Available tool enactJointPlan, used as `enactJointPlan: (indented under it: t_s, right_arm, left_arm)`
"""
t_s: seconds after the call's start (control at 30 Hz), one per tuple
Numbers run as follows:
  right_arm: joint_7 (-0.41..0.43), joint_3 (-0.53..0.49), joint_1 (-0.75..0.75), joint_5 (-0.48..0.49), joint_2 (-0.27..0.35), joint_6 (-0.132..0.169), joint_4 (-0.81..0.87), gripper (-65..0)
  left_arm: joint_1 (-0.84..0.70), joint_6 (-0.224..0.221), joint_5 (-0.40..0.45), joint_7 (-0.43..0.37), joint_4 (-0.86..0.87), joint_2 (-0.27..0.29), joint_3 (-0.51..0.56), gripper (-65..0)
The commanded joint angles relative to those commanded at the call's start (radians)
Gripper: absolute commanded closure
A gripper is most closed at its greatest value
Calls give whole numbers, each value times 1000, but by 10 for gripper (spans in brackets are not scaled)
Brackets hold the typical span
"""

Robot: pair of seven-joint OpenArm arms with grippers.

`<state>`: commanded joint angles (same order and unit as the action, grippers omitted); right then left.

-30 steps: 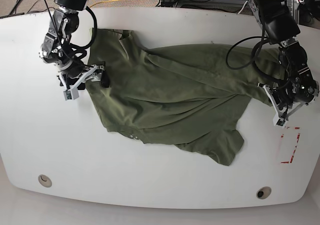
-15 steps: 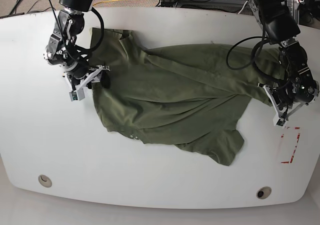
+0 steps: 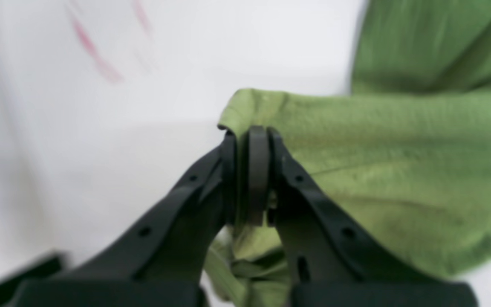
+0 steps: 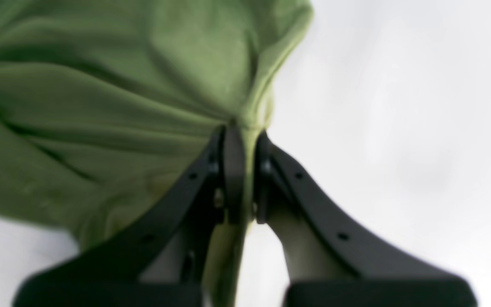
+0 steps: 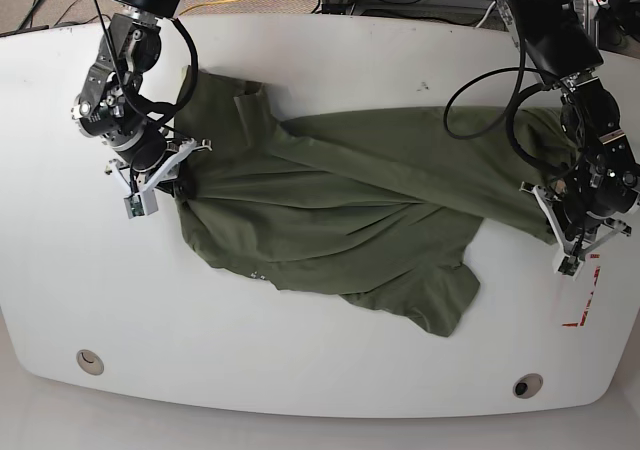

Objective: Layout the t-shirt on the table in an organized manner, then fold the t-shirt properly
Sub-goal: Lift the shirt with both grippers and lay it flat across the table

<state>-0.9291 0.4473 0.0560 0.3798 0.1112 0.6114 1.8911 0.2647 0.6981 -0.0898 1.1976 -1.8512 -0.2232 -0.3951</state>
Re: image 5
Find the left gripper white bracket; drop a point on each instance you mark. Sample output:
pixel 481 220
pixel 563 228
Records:
pixel 583 223

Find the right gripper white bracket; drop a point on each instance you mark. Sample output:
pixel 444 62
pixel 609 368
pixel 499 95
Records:
pixel 157 163

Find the olive green t-shirt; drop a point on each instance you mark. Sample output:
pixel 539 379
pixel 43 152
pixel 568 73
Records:
pixel 374 206

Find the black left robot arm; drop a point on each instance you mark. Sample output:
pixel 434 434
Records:
pixel 556 162

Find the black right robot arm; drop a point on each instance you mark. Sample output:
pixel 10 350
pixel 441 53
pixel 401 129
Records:
pixel 110 105

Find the red tape rectangle marking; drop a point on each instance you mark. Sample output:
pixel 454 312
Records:
pixel 578 292

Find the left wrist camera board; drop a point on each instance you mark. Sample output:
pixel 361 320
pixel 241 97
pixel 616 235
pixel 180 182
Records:
pixel 568 266

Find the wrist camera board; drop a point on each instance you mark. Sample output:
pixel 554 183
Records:
pixel 568 266
pixel 141 204

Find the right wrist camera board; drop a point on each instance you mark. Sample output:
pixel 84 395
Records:
pixel 141 204

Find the right table cable grommet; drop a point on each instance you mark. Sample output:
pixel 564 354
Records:
pixel 528 386

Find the table cable grommet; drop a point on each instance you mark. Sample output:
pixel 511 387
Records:
pixel 90 362
pixel 528 386

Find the left table cable grommet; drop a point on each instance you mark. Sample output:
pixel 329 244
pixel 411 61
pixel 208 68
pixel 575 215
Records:
pixel 90 362

